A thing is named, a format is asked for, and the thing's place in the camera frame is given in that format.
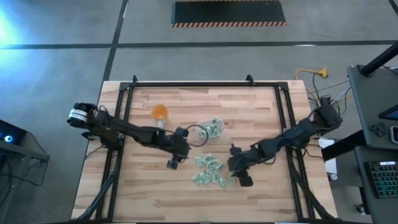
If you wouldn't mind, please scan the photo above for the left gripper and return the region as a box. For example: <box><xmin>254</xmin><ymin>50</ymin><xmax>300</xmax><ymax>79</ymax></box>
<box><xmin>167</xmin><ymin>127</ymin><xmax>192</xmax><ymax>170</ymax></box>

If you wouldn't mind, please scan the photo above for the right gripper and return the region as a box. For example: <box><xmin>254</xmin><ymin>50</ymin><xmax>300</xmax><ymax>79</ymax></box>
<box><xmin>228</xmin><ymin>143</ymin><xmax>259</xmax><ymax>187</ymax></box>

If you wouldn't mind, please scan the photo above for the clear plastic container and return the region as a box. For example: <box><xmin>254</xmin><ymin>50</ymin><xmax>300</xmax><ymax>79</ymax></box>
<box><xmin>196</xmin><ymin>116</ymin><xmax>226</xmax><ymax>140</ymax></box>

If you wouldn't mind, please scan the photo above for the yellow ceramic mug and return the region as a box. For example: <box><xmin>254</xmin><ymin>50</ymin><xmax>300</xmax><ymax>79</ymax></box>
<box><xmin>150</xmin><ymin>104</ymin><xmax>170</xmax><ymax>128</ymax></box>

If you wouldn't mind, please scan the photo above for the white paper sheet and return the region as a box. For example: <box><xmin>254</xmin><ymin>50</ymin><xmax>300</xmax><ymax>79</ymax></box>
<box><xmin>318</xmin><ymin>138</ymin><xmax>338</xmax><ymax>175</ymax></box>

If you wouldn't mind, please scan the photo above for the black hazard-striped floor mat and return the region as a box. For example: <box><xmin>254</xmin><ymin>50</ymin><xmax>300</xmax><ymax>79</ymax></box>
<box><xmin>170</xmin><ymin>0</ymin><xmax>287</xmax><ymax>28</ymax></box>

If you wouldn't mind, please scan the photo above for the small black controller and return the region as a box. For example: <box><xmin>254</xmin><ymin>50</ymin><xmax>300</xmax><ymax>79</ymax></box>
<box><xmin>369</xmin><ymin>124</ymin><xmax>386</xmax><ymax>138</ymax></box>

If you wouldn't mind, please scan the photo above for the dark grey desk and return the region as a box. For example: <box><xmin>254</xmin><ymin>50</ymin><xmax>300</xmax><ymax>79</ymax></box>
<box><xmin>354</xmin><ymin>146</ymin><xmax>398</xmax><ymax>224</ymax></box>
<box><xmin>347</xmin><ymin>64</ymin><xmax>398</xmax><ymax>150</ymax></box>

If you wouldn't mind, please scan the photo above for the backlit black keyboard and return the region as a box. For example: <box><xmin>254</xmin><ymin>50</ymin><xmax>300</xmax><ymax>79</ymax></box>
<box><xmin>363</xmin><ymin>161</ymin><xmax>398</xmax><ymax>199</ymax></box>

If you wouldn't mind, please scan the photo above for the tilted tablet screen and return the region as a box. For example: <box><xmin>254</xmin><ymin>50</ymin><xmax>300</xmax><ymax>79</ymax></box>
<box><xmin>378</xmin><ymin>104</ymin><xmax>398</xmax><ymax>121</ymax></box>

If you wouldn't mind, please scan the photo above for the black box blue light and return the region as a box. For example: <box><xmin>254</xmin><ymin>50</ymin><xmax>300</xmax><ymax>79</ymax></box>
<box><xmin>0</xmin><ymin>119</ymin><xmax>27</xmax><ymax>146</ymax></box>

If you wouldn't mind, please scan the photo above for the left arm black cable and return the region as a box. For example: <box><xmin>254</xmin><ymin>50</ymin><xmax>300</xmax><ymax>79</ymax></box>
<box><xmin>185</xmin><ymin>124</ymin><xmax>210</xmax><ymax>147</ymax></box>

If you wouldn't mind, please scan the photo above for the black aluminium table frame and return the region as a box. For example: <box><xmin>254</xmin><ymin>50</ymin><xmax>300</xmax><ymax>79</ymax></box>
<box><xmin>71</xmin><ymin>74</ymin><xmax>340</xmax><ymax>224</ymax></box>

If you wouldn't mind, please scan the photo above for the black floor cable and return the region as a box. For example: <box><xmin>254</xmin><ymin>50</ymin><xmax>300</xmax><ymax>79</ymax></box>
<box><xmin>312</xmin><ymin>73</ymin><xmax>323</xmax><ymax>103</ymax></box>

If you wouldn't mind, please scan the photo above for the white floor cable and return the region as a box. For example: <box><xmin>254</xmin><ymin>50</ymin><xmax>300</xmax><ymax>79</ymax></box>
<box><xmin>329</xmin><ymin>86</ymin><xmax>352</xmax><ymax>105</ymax></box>

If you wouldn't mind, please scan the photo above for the yellow extension cord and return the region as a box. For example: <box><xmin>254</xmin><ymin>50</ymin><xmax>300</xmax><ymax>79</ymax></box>
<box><xmin>294</xmin><ymin>67</ymin><xmax>329</xmax><ymax>97</ymax></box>

